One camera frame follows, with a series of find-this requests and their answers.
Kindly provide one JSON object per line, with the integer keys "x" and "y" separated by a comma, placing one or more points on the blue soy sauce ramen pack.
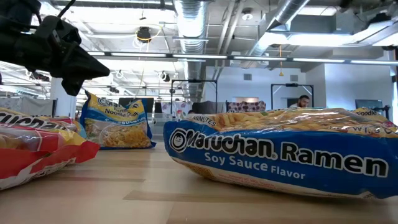
{"x": 118, "y": 124}
{"x": 280, "y": 155}

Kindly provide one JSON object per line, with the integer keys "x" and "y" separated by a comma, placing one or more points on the white column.
{"x": 63, "y": 102}

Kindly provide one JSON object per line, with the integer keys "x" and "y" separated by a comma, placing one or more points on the silver slanted ventilation duct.
{"x": 281, "y": 12}

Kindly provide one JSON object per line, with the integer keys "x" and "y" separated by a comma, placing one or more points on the dark grey partition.
{"x": 208, "y": 107}

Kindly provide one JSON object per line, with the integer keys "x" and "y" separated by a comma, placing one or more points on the computer monitor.
{"x": 368, "y": 104}

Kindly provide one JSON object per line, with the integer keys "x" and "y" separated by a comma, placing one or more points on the person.
{"x": 303, "y": 101}

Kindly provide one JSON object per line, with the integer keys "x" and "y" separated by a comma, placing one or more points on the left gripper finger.
{"x": 73, "y": 85}
{"x": 87, "y": 67}

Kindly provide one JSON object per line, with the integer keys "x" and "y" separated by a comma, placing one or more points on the red beef ramen pack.
{"x": 46, "y": 161}

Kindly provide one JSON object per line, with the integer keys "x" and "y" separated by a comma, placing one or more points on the grey partition curtain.
{"x": 31, "y": 104}

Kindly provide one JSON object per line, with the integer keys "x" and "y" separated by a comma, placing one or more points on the long LED light bar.
{"x": 199, "y": 56}

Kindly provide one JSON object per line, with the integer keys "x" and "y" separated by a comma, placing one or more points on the black ceiling camera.
{"x": 143, "y": 34}

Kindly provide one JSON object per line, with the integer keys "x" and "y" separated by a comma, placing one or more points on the black metal rig frame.
{"x": 292, "y": 84}
{"x": 194, "y": 81}

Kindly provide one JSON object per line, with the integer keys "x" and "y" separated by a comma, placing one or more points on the patterned cloth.
{"x": 245, "y": 106}

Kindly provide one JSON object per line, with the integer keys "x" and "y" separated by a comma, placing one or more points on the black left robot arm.
{"x": 18, "y": 7}

